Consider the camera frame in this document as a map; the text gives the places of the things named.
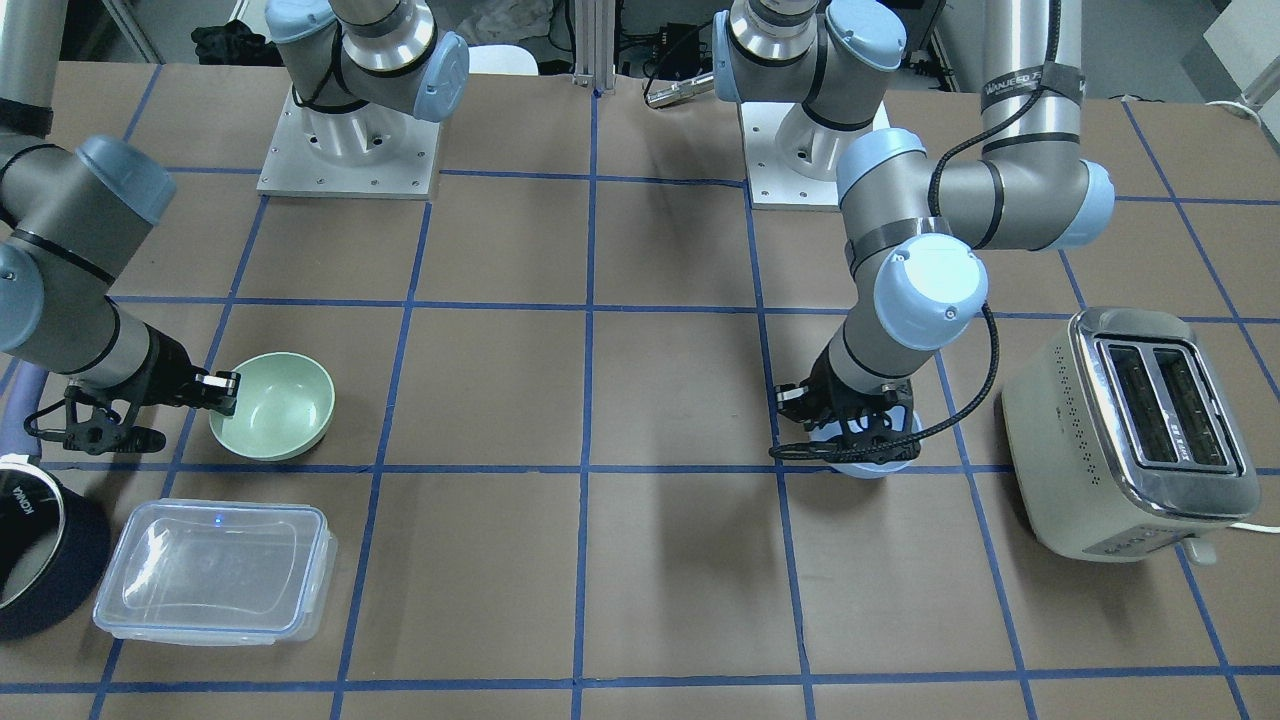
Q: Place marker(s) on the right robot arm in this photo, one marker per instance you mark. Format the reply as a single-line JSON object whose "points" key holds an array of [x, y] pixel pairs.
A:
{"points": [[86, 368]]}

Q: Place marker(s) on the blue bowl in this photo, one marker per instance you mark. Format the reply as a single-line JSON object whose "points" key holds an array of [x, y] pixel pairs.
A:
{"points": [[866, 470]]}

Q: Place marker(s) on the dark blue saucepan with lid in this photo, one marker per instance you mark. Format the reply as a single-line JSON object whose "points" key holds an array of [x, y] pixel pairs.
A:
{"points": [[55, 544]]}

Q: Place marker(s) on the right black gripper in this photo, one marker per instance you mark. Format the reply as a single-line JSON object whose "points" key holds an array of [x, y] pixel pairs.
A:
{"points": [[168, 375]]}

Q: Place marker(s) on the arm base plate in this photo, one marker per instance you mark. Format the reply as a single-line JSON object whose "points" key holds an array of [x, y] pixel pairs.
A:
{"points": [[791, 160], [370, 153]]}

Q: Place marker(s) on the aluminium frame post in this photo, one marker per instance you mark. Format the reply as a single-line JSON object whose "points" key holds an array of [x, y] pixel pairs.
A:
{"points": [[594, 27]]}

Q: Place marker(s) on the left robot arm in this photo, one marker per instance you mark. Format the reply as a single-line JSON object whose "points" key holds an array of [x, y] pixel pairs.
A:
{"points": [[914, 225]]}

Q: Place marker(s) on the clear plastic container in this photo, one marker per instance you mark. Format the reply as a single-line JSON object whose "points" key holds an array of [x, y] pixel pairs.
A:
{"points": [[218, 574]]}

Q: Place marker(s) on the cream two-slot toaster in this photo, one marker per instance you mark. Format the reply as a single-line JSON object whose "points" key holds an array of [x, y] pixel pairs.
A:
{"points": [[1123, 442]]}

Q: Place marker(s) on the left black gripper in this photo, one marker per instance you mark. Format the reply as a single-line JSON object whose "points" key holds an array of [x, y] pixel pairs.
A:
{"points": [[822, 393]]}

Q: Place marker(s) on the green bowl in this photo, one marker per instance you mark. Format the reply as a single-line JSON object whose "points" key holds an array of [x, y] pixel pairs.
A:
{"points": [[285, 405]]}

